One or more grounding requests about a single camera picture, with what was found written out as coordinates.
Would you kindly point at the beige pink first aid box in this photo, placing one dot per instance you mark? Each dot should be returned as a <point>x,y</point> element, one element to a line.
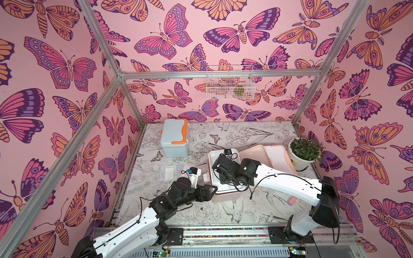
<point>226,192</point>

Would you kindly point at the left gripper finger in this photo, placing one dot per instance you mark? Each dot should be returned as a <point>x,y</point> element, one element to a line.
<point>211,198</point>
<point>210,189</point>

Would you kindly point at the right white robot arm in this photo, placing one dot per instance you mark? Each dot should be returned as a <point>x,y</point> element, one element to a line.
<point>320,195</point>

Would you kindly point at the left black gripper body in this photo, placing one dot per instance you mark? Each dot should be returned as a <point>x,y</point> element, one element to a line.
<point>191,195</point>

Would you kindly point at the white wire wall basket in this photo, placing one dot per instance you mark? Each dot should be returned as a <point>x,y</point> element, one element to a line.
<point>220,84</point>

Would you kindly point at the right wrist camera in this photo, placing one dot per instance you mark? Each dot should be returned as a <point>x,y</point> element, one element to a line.
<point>227,152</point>

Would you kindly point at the white pink medicine chest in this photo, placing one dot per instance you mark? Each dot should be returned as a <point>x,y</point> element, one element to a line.
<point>278,159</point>

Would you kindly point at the green toy in basket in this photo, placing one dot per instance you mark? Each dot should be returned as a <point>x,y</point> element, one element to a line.
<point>238,92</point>

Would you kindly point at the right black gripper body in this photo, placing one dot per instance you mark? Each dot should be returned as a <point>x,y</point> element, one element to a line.
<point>218,164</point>

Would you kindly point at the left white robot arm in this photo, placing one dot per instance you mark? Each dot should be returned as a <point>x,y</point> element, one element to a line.
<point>149,227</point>

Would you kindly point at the blue orange first aid box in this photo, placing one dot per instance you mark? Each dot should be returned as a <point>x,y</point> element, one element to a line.
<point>174,138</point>

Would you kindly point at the potted green plant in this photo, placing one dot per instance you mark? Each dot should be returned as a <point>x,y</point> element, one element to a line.
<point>303,152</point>

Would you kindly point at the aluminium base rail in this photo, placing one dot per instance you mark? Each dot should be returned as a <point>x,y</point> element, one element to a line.
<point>254,241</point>

